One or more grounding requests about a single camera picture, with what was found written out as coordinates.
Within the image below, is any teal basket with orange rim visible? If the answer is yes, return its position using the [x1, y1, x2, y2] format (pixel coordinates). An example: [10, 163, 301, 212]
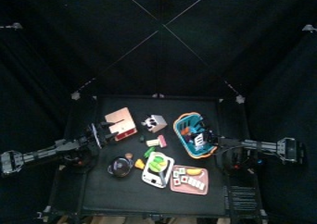
[173, 111, 220, 159]

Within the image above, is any white patterned toy card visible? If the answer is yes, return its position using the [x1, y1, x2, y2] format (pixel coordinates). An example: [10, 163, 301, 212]
[192, 132, 208, 148]

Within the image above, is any yellow toy banana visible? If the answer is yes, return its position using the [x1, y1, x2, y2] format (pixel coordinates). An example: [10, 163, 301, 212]
[185, 168, 205, 177]

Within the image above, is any pale yellow toy block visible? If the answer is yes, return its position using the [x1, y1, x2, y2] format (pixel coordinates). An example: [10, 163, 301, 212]
[145, 138, 161, 147]

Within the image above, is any black toy pot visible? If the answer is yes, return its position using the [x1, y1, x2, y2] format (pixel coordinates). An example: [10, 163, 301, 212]
[107, 156, 135, 179]

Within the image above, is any green toy vegetable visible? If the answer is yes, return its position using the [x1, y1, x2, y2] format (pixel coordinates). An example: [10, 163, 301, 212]
[142, 146, 158, 158]

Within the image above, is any pink toy slice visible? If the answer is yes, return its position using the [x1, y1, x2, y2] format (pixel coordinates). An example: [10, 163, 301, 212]
[157, 134, 169, 149]

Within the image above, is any orange yellow toy wedge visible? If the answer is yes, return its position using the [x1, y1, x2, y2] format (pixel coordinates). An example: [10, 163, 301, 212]
[134, 158, 147, 170]

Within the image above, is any cow print milk carton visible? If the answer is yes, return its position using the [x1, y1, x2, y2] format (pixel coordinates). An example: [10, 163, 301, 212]
[142, 114, 169, 133]

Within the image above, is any row of toy sushi pieces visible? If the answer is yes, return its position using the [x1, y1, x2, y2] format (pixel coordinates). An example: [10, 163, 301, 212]
[173, 167, 208, 191]

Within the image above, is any green toy lettuce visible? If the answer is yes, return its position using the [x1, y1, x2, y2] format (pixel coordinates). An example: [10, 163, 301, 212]
[147, 155, 169, 174]

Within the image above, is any pink tray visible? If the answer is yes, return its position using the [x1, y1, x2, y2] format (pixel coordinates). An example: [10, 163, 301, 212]
[169, 164, 210, 196]

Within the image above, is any white tray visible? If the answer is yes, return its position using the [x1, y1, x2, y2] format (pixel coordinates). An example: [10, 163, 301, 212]
[142, 151, 175, 189]

